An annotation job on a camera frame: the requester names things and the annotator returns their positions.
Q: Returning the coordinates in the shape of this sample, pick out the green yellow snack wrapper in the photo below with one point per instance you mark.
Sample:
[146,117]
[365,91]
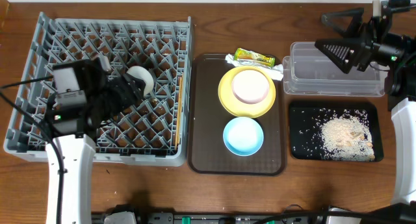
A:
[244,56]

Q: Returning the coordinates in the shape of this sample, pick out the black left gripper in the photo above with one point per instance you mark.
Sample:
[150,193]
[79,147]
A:
[121,92]

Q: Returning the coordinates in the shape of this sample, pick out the black waste tray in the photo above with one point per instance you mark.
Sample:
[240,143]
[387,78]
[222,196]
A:
[373,119]

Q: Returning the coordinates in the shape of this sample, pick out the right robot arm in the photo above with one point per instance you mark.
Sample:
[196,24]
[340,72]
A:
[400,88]

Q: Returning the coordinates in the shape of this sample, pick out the brown serving tray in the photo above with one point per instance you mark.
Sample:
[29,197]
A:
[207,152]

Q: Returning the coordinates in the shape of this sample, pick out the rice and food scraps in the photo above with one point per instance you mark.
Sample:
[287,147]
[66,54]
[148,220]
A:
[339,134]

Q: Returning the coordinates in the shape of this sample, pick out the grey dishwasher rack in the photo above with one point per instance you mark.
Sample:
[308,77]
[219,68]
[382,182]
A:
[143,134]

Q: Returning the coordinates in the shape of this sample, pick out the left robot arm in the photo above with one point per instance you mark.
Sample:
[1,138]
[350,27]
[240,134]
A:
[70,152]

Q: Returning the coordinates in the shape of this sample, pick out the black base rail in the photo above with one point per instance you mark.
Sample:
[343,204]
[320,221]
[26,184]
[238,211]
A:
[170,216]

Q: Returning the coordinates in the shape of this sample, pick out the clear plastic bin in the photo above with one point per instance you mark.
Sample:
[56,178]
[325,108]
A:
[307,71]

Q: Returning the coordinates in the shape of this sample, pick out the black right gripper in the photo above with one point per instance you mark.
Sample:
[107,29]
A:
[368,50]

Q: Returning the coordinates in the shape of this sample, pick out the wooden chopstick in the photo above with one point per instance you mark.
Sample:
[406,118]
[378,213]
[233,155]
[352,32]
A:
[179,112]

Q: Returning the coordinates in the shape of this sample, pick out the yellow plate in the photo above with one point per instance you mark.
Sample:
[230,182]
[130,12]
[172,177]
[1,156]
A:
[238,108]

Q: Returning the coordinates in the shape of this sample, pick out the cream cup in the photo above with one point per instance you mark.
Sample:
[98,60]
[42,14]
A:
[144,75]

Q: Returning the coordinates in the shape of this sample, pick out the light blue bowl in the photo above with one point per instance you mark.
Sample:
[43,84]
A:
[243,136]

